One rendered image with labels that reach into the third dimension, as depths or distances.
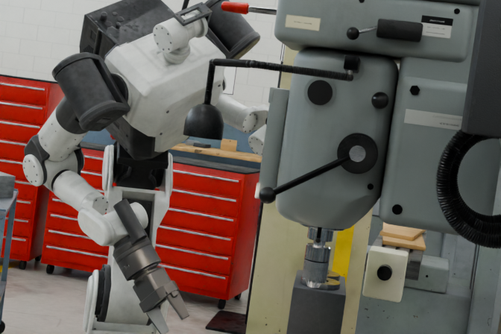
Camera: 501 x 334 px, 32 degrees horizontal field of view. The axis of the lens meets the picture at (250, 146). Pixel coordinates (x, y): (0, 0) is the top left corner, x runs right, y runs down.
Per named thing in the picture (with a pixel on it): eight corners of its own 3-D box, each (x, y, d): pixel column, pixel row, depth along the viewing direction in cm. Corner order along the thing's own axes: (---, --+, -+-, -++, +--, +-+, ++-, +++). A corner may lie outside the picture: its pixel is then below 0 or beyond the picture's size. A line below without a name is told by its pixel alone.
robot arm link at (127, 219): (112, 270, 195) (87, 227, 197) (149, 253, 202) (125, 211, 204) (131, 250, 187) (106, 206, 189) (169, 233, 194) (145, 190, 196)
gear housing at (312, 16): (271, 39, 151) (279, -19, 150) (287, 50, 175) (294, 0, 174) (467, 63, 146) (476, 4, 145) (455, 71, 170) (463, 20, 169)
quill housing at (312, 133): (267, 222, 154) (291, 42, 152) (280, 210, 174) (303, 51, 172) (374, 239, 151) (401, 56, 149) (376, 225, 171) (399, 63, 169)
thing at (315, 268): (298, 276, 165) (302, 247, 164) (321, 278, 166) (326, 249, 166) (306, 282, 160) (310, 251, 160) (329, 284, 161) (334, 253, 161)
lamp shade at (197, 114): (177, 133, 160) (181, 100, 160) (212, 137, 164) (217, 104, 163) (191, 136, 154) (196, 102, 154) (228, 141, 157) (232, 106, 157)
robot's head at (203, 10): (162, 35, 195) (169, 10, 189) (190, 22, 200) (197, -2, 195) (180, 52, 193) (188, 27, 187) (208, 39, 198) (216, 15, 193)
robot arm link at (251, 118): (274, 154, 226) (236, 134, 233) (296, 136, 231) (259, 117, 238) (273, 136, 222) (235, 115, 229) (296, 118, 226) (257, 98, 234)
